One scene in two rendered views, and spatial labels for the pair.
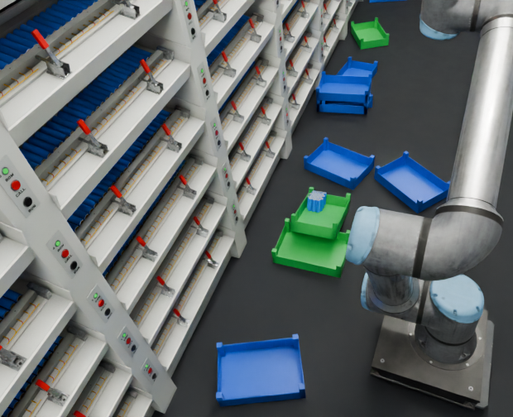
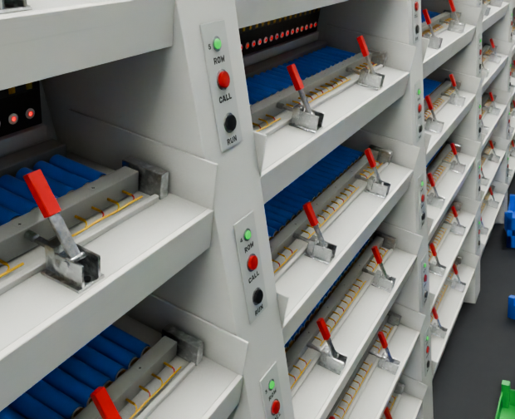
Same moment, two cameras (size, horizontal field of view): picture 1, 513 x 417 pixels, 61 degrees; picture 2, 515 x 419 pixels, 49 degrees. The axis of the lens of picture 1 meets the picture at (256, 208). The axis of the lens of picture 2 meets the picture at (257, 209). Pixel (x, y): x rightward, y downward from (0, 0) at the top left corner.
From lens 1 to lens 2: 0.54 m
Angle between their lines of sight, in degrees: 25
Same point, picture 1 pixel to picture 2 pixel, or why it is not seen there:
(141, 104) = (354, 95)
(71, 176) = (270, 145)
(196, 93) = (409, 121)
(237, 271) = not seen: outside the picture
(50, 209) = (249, 163)
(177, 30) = (399, 20)
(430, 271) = not seen: outside the picture
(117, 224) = (306, 272)
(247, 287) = not seen: outside the picture
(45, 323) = (192, 405)
